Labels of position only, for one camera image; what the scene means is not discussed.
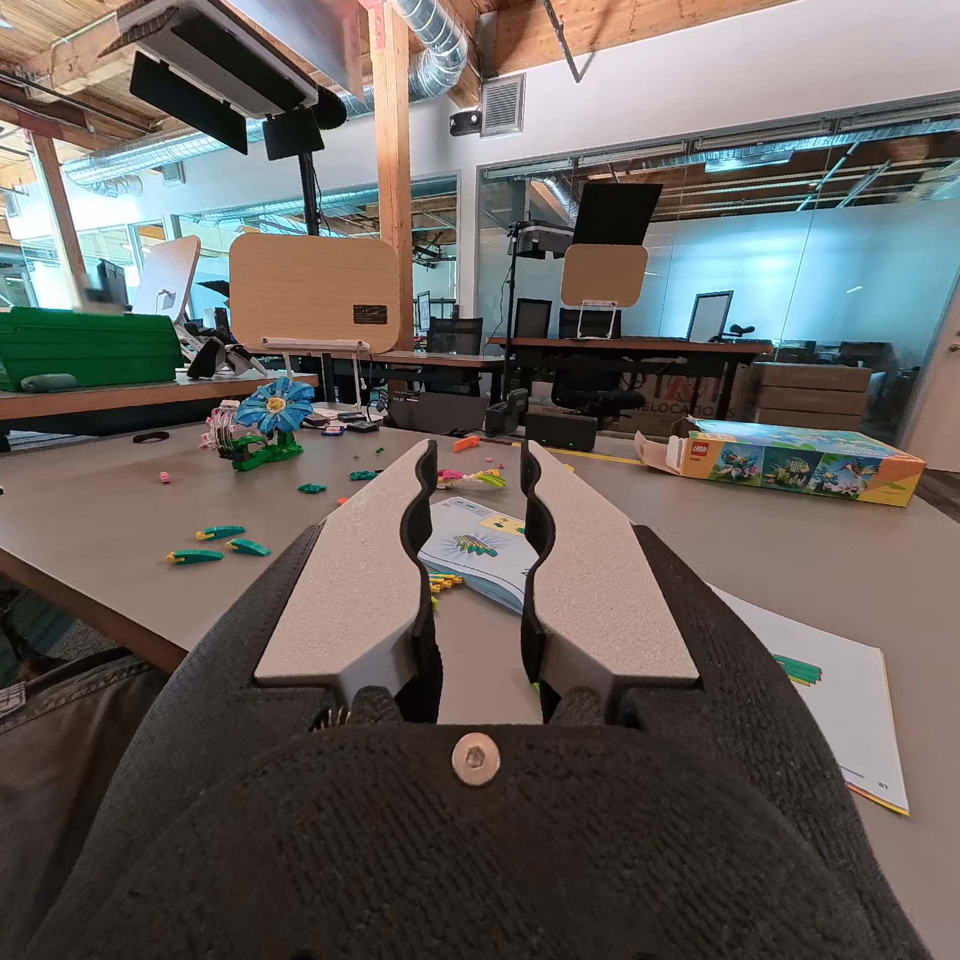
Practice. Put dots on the red printed carton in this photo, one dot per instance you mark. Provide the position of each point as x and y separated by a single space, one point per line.
675 401

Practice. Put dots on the large wooden board stand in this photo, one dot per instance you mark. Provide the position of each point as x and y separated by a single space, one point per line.
311 292

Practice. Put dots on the white board stand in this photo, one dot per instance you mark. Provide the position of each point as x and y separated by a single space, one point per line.
169 277

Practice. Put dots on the brown office desk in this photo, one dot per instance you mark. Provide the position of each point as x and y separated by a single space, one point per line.
420 358
150 394
637 346

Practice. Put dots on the black office chair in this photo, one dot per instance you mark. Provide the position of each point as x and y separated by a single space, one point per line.
454 334
532 316
592 386

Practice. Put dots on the lego flower model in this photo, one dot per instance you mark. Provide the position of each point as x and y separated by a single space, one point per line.
274 405

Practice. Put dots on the small black charger box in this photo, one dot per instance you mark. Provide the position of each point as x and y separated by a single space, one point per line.
504 411

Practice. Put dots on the wall air vent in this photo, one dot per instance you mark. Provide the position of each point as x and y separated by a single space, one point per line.
502 105

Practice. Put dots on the black white device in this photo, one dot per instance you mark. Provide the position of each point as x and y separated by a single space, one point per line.
221 358

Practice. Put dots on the stacked cardboard boxes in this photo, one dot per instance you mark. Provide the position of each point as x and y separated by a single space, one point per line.
814 397

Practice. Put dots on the black flag panel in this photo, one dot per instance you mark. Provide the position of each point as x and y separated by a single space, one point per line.
615 214

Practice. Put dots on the camera rig on tripod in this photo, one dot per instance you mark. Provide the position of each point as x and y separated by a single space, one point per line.
536 238

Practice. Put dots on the wooden post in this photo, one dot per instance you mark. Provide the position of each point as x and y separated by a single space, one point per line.
394 172

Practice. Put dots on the yellow white lego assembly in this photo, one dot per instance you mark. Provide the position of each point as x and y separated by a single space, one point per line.
444 581

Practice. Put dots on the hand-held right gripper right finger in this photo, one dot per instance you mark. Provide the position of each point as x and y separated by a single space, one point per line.
611 592

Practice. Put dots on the group of small dark cards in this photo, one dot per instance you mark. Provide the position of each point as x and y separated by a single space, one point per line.
352 424

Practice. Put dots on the stack of green crates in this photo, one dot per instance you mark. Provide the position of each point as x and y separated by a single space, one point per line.
82 349

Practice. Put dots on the colourful lego box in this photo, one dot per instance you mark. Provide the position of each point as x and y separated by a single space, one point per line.
795 465

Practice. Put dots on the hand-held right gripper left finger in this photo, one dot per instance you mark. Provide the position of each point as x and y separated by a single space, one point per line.
345 592

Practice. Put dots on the grey green pouch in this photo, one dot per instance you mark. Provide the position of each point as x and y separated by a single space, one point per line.
49 382

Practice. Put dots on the pink lego bird body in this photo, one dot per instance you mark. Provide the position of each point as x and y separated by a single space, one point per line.
454 475

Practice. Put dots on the closed lego instruction booklet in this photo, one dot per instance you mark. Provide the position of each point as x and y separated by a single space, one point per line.
847 705

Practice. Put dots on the black light stand pole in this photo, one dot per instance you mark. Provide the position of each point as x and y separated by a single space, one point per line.
309 195

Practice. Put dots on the small wooden board stand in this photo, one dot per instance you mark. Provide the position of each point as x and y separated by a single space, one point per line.
604 274

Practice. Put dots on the silver ventilation duct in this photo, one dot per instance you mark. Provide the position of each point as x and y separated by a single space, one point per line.
439 45

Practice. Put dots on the small orange lego piece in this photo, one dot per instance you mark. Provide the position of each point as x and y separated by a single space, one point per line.
466 443

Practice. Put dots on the overhead studio light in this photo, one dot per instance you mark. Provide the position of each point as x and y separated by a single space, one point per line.
217 67

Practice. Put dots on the black case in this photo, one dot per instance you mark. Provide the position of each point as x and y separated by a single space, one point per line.
435 412

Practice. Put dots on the person's leg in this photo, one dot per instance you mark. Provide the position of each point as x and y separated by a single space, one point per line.
60 787

